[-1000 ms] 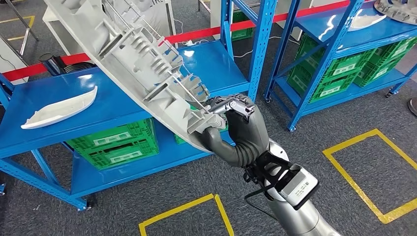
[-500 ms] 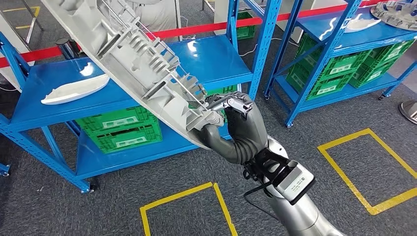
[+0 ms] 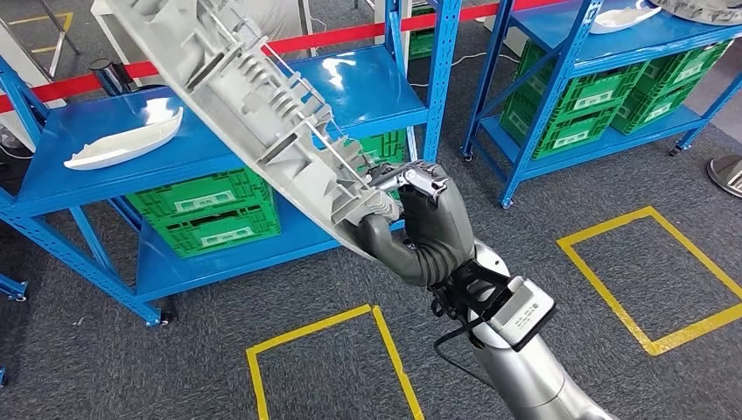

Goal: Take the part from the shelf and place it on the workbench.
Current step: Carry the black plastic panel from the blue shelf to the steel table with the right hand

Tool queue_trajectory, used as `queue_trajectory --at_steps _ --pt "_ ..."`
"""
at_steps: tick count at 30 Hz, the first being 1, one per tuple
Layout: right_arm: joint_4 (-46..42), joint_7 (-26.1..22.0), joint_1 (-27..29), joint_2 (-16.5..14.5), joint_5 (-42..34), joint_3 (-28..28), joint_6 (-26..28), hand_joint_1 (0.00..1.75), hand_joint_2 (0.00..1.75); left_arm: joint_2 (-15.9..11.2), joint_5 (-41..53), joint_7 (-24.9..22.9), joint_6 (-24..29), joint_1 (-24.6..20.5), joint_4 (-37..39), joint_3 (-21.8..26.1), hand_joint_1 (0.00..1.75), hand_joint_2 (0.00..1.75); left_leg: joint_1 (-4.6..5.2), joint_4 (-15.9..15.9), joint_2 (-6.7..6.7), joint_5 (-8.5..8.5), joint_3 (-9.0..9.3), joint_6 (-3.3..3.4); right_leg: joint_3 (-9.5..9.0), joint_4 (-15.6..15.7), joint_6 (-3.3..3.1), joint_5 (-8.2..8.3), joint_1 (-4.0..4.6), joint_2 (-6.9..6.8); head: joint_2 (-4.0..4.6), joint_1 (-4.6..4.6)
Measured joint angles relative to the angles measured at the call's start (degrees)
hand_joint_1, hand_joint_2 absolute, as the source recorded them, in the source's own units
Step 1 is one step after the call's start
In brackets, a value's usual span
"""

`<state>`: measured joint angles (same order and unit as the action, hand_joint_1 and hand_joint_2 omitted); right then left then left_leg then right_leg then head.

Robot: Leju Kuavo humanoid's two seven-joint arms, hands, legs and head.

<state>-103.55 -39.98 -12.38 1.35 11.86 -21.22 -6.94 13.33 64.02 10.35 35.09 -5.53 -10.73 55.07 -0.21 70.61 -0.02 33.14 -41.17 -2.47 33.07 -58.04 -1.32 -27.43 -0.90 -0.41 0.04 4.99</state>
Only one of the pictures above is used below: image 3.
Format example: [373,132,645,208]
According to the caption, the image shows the metal frame stand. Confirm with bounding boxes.
[0,0,82,80]

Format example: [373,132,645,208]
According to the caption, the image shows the red barrier belt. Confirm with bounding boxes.
[0,0,557,114]

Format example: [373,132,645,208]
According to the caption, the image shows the chrome stanchion with round base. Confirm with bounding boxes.
[707,153,742,200]

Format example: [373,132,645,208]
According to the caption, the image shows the blue metal shelf rack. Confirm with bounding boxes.
[0,0,463,329]
[460,0,742,210]
[0,270,29,389]

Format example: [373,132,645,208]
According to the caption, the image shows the black-topped stanchion post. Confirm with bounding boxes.
[88,56,138,98]

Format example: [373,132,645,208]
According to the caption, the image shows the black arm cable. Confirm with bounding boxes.
[433,298,500,389]

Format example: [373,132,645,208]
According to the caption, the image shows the white plastic trim part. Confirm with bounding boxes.
[590,0,663,35]
[63,106,185,172]

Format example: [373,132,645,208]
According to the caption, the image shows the white floor cable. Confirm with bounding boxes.
[408,51,523,88]

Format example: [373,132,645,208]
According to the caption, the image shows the green plastic crate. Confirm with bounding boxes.
[634,38,732,97]
[347,129,409,169]
[126,168,274,219]
[611,78,703,137]
[499,92,621,160]
[408,5,436,61]
[151,202,283,259]
[515,40,648,111]

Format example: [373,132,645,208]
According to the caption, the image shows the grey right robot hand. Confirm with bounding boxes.
[347,161,477,285]

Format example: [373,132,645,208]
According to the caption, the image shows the silver plastic wheel hubcap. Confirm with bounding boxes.
[104,0,401,259]
[652,0,742,25]

